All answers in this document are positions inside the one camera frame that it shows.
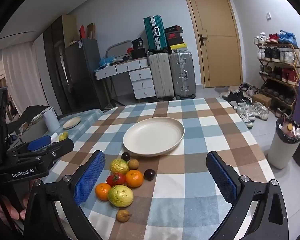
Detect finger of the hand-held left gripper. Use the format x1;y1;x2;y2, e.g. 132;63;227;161
7;135;52;153
17;139;75;166

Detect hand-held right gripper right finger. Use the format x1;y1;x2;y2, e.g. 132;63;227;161
206;151;289;240

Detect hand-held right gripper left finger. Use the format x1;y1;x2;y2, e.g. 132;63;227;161
24;150;106;240

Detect small orange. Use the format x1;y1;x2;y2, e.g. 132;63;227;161
95;183;112;201

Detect mottled green-yellow guava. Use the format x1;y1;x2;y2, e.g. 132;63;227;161
109;158;129;175

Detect pale yellow guava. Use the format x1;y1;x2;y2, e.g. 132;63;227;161
108;184;134;208

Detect large cream plate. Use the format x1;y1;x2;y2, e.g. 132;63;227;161
123;117;185;157

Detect person's left hand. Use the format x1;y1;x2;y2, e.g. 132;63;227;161
0;179;38;222

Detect red tomato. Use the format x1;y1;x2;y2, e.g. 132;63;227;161
106;172;126;187

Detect white canister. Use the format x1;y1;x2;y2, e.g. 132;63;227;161
41;106;60;132

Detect small cream plate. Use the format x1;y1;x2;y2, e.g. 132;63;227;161
62;116;82;130

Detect blue brown checked tablecloth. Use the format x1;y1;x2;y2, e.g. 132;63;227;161
44;97;278;240

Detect light blue checked cloth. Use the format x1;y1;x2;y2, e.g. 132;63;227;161
56;109;104;142

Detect large orange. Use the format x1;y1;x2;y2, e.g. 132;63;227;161
125;170;144;188

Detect white trash bin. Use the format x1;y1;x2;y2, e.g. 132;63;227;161
267;117;300;170

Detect white curtains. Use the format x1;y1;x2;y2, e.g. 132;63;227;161
0;41;49;115

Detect dark wardrobe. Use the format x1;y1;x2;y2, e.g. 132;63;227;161
43;15;78;115

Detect scattered sneakers group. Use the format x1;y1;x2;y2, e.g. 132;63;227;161
221;82;270;130

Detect grey refrigerator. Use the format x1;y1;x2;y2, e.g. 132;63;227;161
64;39;108;108

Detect small cardboard box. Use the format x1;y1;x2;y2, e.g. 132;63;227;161
252;93;272;108

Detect blue plastic bag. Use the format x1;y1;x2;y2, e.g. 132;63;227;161
99;56;117;68

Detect white desk with drawers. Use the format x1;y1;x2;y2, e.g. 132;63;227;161
94;57;157;100

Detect silver suitcase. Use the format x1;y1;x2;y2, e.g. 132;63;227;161
169;51;197;100

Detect grey metal hoop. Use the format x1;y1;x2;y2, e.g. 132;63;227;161
105;40;133;58

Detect wooden shoe rack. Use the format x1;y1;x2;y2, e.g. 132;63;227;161
255;31;300;118

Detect large cardboard box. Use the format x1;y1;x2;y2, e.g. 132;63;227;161
62;15;78;47

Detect white ribbed suitcase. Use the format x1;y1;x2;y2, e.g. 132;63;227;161
148;52;174;100

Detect narrow brown box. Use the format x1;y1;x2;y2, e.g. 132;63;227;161
87;23;96;40

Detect black bag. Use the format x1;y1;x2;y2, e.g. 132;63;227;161
131;49;147;59

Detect black printed box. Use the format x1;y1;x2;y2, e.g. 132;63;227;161
132;38;144;50

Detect yellow wooden door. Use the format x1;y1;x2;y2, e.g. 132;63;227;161
182;0;243;88

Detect yellow black shoe box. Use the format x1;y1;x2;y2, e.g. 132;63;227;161
169;44;188;53

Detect plain black shoe box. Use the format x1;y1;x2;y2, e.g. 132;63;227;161
168;37;184;47

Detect teal suitcase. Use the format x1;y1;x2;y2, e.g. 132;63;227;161
143;15;168;53

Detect blue bag of shoes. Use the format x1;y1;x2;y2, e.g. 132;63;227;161
278;30;298;46

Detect black red-striped shoe box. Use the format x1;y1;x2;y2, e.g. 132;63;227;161
164;25;183;33

